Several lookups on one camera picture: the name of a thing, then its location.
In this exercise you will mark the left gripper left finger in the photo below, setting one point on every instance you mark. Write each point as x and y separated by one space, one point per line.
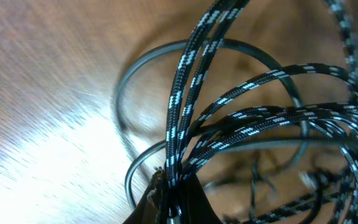
153 206

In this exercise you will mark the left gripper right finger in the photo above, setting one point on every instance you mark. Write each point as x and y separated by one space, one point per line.
194 205

